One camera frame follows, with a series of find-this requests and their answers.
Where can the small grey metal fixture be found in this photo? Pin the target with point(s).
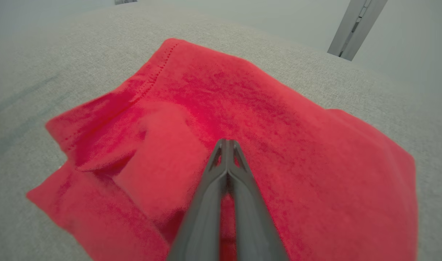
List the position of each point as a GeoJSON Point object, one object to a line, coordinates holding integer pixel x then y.
{"type": "Point", "coordinates": [125, 1]}

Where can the grey metal post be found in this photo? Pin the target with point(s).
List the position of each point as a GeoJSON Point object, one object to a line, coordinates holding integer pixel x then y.
{"type": "Point", "coordinates": [355, 29]}

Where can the red white basketball jersey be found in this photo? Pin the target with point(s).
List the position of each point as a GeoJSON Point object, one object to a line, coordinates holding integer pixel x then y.
{"type": "Point", "coordinates": [279, 127]}

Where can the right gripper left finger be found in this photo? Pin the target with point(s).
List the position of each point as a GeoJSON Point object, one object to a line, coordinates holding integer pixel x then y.
{"type": "Point", "coordinates": [203, 224]}

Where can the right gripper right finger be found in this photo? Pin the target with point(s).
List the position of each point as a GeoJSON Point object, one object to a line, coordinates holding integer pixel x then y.
{"type": "Point", "coordinates": [253, 224]}

